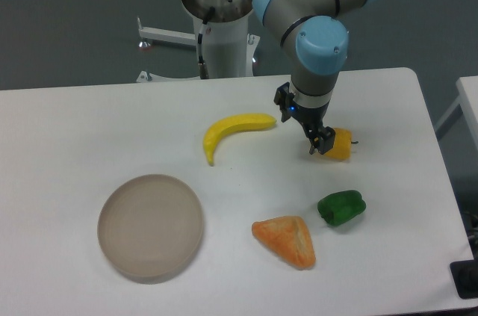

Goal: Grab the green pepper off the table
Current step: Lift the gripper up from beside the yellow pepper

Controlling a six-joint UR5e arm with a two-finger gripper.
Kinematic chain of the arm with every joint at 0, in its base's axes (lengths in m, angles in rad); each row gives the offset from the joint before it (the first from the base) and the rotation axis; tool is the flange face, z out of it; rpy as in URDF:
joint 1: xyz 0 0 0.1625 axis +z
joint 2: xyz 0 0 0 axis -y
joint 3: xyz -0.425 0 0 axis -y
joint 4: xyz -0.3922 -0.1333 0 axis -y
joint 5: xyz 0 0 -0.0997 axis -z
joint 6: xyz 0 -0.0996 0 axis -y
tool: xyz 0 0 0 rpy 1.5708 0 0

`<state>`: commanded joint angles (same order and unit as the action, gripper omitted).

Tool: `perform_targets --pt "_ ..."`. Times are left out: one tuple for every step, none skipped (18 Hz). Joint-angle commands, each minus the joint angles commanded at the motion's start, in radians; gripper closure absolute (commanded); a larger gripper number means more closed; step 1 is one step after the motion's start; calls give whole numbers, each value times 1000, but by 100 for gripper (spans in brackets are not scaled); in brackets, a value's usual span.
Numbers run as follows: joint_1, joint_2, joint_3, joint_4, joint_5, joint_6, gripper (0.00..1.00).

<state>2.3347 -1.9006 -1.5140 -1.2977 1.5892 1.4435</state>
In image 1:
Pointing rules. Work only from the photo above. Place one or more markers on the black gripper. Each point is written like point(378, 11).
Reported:
point(309, 112)

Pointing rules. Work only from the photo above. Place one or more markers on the green toy bell pepper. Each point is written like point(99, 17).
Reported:
point(340, 207)

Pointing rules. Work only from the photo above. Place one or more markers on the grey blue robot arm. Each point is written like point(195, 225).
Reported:
point(308, 32)

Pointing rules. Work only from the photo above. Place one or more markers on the yellow toy bell pepper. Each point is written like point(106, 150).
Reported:
point(342, 146)

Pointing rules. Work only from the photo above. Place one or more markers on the yellow toy banana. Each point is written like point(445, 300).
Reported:
point(233, 124)

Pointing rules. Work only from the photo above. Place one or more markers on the orange toy bread wedge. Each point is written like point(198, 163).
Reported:
point(289, 238)

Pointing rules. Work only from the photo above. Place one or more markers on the white side table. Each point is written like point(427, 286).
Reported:
point(464, 105)

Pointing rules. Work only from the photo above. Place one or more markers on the beige round plate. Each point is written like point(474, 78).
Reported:
point(150, 228)

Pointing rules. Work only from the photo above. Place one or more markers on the black device at edge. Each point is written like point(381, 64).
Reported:
point(464, 275)

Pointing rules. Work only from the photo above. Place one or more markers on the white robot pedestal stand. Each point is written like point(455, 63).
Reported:
point(224, 47)

